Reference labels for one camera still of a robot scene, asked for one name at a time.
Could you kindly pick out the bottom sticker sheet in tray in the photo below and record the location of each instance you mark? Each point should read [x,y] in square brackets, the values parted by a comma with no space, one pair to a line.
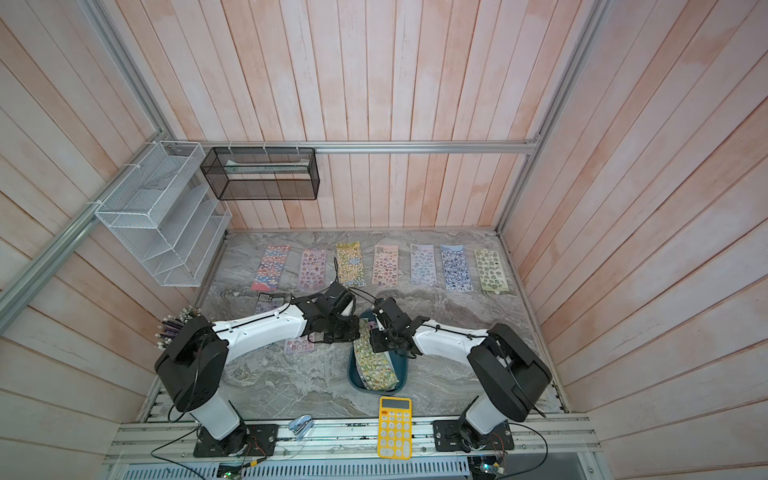
[386,266]

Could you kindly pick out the black mesh basket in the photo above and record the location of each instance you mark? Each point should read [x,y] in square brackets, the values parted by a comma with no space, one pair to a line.
[262,173]

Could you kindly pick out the yellow calculator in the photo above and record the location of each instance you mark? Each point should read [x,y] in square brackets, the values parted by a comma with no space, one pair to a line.
[394,435]

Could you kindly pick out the blue stapler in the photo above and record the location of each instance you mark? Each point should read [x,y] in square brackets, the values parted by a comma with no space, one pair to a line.
[301,426]

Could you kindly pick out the white vented cable duct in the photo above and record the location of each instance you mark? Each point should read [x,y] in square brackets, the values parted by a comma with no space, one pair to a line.
[419,468]

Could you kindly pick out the cat sticker sheet pink blue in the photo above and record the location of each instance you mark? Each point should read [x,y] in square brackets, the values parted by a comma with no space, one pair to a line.
[271,267]

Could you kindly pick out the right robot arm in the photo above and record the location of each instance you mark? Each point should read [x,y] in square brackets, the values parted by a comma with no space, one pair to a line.
[512,375]

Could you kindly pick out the translucent bubble sticker sheet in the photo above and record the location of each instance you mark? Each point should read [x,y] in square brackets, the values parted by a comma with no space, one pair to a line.
[423,267]

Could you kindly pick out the yellow green animal sticker sheet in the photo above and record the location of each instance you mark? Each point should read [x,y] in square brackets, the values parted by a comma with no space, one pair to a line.
[375,370]

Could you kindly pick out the pink character sticker sheet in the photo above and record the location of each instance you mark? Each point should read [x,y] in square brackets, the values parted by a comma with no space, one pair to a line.
[302,345]

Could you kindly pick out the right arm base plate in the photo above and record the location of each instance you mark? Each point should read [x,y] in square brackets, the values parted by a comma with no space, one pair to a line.
[456,435]

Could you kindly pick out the aluminium wall rail left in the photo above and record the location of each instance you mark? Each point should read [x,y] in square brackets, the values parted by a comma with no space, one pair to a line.
[30,281]

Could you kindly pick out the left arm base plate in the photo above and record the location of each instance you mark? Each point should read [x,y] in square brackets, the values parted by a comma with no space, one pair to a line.
[244,440]

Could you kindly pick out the white wire mesh shelf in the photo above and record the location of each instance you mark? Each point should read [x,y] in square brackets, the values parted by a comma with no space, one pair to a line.
[167,218]

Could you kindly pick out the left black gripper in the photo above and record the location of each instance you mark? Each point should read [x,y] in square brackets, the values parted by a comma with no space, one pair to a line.
[348,337]

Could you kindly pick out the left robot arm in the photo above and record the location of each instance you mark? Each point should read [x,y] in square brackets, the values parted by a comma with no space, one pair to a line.
[192,364]

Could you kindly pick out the green circuit board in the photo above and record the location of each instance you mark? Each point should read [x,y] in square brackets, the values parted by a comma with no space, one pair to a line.
[485,468]

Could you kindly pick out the blue penguin sticker sheet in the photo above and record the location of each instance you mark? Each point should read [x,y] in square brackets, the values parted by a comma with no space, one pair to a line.
[456,270]

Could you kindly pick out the aluminium front rail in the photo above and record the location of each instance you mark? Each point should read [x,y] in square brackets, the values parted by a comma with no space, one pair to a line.
[340,439]

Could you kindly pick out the purple cartoon sticker sheet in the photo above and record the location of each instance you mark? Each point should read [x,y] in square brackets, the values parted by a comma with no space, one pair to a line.
[268,301]

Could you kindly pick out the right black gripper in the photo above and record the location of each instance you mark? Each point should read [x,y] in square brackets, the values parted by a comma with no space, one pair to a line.
[375,334]

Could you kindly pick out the pencil holder with pencils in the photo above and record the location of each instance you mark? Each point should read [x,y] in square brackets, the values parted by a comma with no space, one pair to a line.
[171,326]

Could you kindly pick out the teal storage tray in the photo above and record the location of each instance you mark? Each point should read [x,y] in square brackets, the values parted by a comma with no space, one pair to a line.
[400,364]

